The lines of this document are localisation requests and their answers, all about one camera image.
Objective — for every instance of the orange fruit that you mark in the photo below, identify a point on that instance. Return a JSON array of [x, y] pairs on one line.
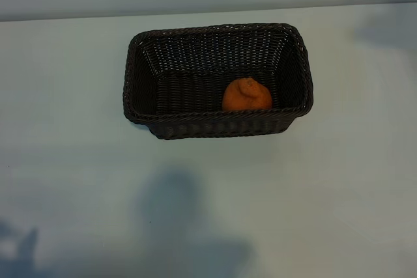
[[247, 97]]

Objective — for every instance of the dark brown wicker basket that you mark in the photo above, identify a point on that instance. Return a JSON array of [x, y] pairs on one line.
[[195, 63]]

